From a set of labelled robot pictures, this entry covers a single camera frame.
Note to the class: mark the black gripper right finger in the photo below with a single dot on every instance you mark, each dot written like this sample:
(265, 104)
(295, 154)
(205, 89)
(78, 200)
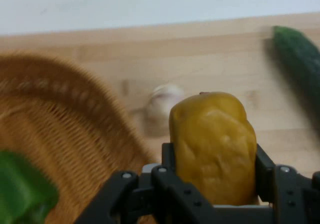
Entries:
(292, 196)

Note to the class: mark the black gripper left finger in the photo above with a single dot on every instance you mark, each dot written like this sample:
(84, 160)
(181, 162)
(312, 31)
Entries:
(165, 194)

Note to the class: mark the yellow-brown potato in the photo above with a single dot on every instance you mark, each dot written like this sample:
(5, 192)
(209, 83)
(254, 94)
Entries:
(212, 146)

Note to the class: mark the white garlic bulb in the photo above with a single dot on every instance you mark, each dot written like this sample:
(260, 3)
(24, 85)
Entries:
(162, 101)

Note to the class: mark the woven wicker basket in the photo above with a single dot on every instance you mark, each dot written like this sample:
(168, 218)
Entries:
(70, 124)

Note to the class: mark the wooden cutting board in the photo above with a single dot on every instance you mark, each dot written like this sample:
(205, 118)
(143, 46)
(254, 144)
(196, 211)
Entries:
(200, 64)

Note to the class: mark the dark green cucumber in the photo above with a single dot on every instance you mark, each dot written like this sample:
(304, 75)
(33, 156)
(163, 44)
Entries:
(297, 59)

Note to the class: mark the green bell pepper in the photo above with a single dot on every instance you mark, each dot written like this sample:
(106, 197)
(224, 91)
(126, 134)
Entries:
(20, 189)

